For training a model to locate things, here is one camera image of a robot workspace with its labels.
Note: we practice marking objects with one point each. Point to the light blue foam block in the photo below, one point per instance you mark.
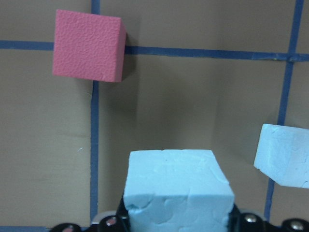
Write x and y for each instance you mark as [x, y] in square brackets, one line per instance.
[283, 155]
[177, 191]

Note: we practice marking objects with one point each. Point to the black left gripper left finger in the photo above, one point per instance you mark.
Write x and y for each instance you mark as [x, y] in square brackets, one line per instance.
[108, 221]

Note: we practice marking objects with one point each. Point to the pink far left foam block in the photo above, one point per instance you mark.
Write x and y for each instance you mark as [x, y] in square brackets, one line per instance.
[89, 46]

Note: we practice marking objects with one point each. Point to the brown paper table mat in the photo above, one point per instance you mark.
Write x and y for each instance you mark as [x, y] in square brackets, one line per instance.
[199, 74]

